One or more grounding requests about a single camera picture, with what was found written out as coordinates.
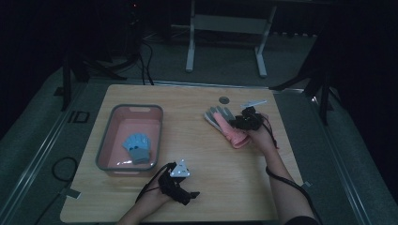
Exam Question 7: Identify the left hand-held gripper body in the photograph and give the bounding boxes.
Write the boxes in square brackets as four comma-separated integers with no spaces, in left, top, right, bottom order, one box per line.
[158,158,192,206]

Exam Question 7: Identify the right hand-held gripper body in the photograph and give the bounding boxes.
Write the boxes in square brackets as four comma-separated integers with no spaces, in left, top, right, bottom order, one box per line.
[238,99,268,131]

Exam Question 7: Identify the pink padded glove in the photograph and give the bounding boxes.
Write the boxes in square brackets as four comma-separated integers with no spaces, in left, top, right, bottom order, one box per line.
[212,112,252,150]
[204,105,237,133]

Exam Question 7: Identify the blue shark print glove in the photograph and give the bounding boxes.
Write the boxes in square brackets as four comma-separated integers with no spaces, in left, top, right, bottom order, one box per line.
[121,132,153,165]

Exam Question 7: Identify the pink bin with grey rim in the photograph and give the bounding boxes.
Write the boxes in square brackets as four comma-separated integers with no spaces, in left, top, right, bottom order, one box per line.
[95,103,164,178]

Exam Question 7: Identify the person's right hand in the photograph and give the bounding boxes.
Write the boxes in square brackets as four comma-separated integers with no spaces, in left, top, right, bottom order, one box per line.
[249,115,278,156]

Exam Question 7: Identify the person's left hand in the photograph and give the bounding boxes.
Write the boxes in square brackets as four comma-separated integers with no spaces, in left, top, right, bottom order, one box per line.
[136,184,172,211]

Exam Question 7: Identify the black metal stand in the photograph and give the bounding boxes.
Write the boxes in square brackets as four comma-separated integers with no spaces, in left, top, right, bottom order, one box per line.
[269,31,335,127]
[60,46,128,113]

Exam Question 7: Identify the metal floor rail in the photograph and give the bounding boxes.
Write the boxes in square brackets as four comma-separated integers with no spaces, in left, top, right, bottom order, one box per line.
[271,87,374,225]
[87,79,305,93]
[0,82,90,219]

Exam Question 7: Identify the white table frame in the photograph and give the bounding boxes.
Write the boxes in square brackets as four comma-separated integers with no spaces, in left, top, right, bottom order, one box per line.
[185,0,278,79]

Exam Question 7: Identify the black hanging cables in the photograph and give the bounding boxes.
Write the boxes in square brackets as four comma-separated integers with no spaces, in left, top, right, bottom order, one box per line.
[136,38,155,86]

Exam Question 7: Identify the black floor cable loop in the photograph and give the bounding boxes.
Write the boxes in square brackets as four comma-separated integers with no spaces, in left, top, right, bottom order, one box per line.
[33,156,80,225]

